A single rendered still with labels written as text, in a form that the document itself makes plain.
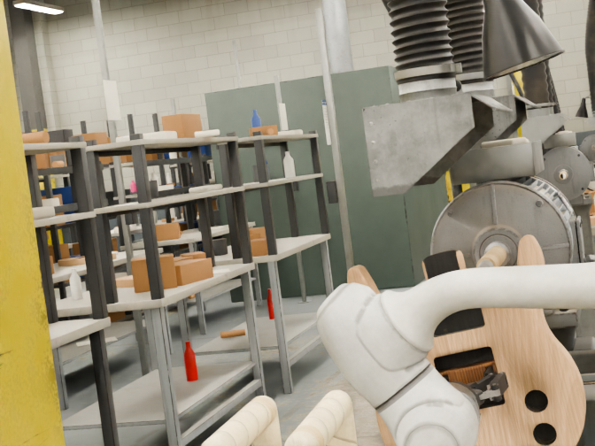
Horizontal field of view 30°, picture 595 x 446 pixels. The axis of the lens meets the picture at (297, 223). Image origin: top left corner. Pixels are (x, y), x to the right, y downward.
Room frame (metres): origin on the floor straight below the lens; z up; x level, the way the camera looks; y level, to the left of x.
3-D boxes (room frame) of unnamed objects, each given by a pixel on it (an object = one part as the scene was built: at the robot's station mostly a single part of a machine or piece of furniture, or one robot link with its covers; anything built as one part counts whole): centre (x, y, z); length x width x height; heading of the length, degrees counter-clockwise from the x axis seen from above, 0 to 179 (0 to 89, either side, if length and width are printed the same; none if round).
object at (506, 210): (2.16, -0.41, 1.25); 0.41 x 0.27 x 0.26; 164
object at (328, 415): (1.07, 0.00, 1.20); 0.20 x 0.03 x 0.03; 166
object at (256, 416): (1.09, 0.08, 1.20); 0.20 x 0.03 x 0.03; 166
